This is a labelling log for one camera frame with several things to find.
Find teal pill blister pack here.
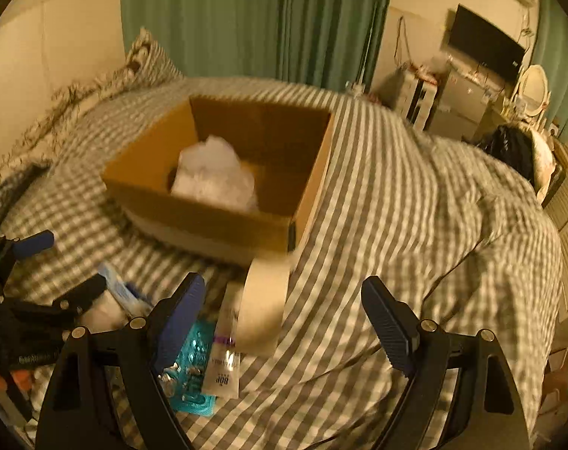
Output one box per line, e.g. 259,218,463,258
159,320,216,417

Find white cosmetic tube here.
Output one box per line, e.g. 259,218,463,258
201,281,243,399

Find beige tape roll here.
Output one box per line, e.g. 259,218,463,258
235,256,290,358

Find brown cardboard box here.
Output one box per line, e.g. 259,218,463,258
102,96,334,265

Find person's left hand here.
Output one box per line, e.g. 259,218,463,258
0,367,35,392

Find white blue packet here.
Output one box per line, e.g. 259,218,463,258
98,262,153,318

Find floral patterned blanket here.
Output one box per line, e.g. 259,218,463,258
0,67,136,184

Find white plastic bag in box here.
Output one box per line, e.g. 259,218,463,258
170,135,258,212

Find grey checked bed duvet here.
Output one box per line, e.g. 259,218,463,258
0,77,562,449

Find checked pillow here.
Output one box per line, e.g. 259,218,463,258
125,27,183,90

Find black jacket on chair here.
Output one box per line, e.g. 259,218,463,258
476,125,554,195

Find grey mini fridge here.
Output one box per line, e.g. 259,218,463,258
425,70,491,141

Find white oval vanity mirror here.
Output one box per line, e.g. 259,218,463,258
518,64,550,117

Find white suitcase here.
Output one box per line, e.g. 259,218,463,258
393,68,439,130

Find green right window curtain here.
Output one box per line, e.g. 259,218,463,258
531,0,568,140

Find black wall television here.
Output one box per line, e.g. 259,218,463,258
448,5,525,83

